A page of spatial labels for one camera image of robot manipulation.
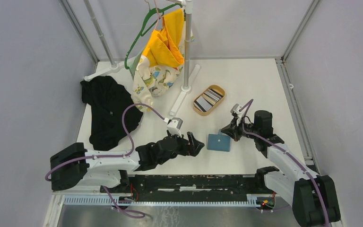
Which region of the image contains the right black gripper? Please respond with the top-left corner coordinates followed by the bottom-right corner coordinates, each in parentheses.
top-left (221, 115), bottom-right (259, 142)

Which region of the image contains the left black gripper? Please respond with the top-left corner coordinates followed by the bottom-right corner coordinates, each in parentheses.
top-left (157, 130), bottom-right (204, 165)

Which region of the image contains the blue card holder wallet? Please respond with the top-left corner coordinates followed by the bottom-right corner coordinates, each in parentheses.
top-left (207, 133), bottom-right (231, 152)

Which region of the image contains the oval wooden card tray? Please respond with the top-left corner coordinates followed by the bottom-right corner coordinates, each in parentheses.
top-left (193, 85), bottom-right (226, 116)

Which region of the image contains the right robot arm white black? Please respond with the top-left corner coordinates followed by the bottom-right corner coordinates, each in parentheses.
top-left (221, 106), bottom-right (341, 227)

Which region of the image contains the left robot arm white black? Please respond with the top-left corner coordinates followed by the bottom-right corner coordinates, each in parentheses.
top-left (46, 132), bottom-right (205, 193)

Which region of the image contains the yellow dinosaur print jacket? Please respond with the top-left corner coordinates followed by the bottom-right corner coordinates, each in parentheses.
top-left (130, 9), bottom-right (186, 106)

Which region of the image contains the black garment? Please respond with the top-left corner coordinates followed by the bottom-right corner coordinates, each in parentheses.
top-left (80, 76), bottom-right (134, 151)

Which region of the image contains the white metal clothes rack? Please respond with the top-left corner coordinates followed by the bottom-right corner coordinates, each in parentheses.
top-left (84, 0), bottom-right (200, 116)

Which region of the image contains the green clothes hanger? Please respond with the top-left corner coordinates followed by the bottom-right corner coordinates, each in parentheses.
top-left (124, 0), bottom-right (183, 70)

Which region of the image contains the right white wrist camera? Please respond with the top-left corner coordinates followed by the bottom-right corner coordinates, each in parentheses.
top-left (230, 104), bottom-right (244, 126)

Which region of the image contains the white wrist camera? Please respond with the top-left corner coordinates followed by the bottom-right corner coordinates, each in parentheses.
top-left (164, 117), bottom-right (183, 137)
top-left (230, 104), bottom-right (244, 126)

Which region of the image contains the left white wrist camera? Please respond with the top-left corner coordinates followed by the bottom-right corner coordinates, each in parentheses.
top-left (164, 117), bottom-right (183, 137)

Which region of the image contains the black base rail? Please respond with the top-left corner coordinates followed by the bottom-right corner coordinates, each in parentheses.
top-left (108, 175), bottom-right (272, 202)

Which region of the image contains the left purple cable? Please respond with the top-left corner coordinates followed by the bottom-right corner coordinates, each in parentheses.
top-left (45, 103), bottom-right (170, 183)

